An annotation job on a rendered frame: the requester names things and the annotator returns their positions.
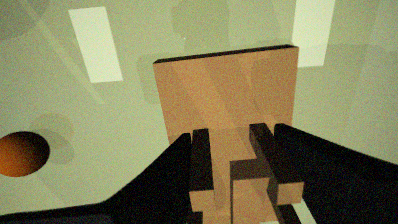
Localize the orange ball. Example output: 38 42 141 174
0 131 51 177

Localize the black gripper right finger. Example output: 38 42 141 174
274 123 398 224

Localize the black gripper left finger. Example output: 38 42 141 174
0 133 192 224

